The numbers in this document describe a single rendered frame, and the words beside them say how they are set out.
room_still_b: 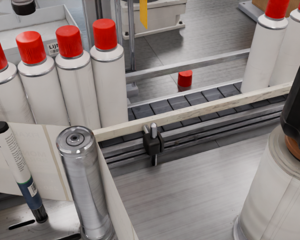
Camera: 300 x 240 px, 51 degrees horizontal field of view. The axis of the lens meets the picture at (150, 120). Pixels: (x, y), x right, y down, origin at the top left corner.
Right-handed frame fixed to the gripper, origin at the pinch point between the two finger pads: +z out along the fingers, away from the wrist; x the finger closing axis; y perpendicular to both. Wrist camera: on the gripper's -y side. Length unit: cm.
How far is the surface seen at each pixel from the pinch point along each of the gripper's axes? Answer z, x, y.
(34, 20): 1.6, -0.5, -3.6
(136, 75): 6, 54, -19
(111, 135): 14, 59, -12
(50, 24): 3.4, 0.4, -8.0
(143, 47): 10.4, 21.8, -30.4
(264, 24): 0, 60, -41
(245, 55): 7, 54, -41
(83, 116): 9, 59, -8
